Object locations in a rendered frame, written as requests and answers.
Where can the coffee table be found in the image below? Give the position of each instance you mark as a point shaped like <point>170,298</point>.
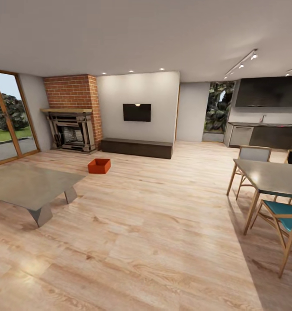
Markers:
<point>32,188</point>

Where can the wood fireplace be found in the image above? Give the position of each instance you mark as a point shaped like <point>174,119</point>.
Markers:
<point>72,132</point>

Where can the storage box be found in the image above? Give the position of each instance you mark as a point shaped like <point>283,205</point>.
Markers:
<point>99,166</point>

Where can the fixed window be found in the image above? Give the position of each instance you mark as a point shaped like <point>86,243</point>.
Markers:
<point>218,108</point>

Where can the wall mounted tv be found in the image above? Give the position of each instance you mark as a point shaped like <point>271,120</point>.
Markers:
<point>137,112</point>

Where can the door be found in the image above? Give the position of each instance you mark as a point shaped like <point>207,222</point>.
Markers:
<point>17,135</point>

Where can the dishwasher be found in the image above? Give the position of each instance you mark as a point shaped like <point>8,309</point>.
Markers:
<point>240,136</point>

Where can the breakfast table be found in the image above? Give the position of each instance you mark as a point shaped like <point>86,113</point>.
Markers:
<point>267,177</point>

